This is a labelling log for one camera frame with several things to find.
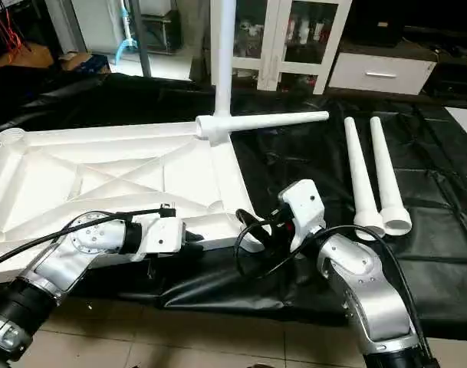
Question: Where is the grey metal pole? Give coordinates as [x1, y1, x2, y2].
[133, 0, 154, 78]

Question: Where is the white low drawer unit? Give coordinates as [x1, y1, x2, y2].
[327, 51, 438, 97]

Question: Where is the red wire bundle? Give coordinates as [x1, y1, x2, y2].
[0, 3, 25, 56]

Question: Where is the white plastic table leg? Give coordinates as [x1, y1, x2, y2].
[368, 116, 413, 237]
[209, 0, 238, 124]
[196, 110, 331, 147]
[343, 116, 388, 241]

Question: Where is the black work mat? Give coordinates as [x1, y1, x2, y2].
[0, 73, 467, 342]

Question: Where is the white glass-door cabinet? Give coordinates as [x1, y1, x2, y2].
[209, 0, 354, 96]

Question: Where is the light blue hose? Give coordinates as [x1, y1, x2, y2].
[113, 0, 143, 67]

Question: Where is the white plastic table top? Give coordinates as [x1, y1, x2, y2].
[0, 114, 265, 287]

